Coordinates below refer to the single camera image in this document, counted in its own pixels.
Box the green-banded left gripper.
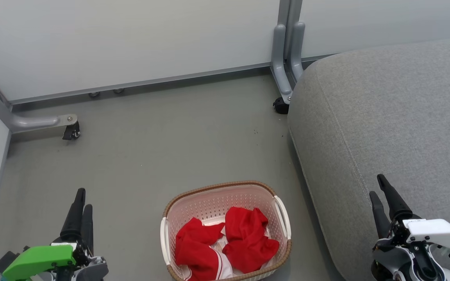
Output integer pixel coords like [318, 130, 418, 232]
[0, 189, 109, 281]

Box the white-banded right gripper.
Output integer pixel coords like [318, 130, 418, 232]
[370, 174, 450, 281]

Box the red and white garment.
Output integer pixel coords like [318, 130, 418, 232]
[175, 217, 234, 281]

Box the grey fabric sofa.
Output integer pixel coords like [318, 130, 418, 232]
[287, 37, 450, 281]

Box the red cloth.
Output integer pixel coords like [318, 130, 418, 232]
[222, 206, 280, 274]

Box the black caster wheel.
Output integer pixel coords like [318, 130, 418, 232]
[273, 96, 289, 115]
[62, 121, 80, 141]

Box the beige perforated laundry basket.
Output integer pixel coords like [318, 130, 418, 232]
[160, 180, 292, 281]

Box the grey horizontal partition leg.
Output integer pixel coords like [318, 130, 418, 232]
[0, 66, 78, 133]

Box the paper label in basket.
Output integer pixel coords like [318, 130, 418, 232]
[211, 234, 229, 255]

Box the grey upright partition leg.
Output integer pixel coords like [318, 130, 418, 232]
[286, 0, 306, 83]
[270, 0, 293, 105]

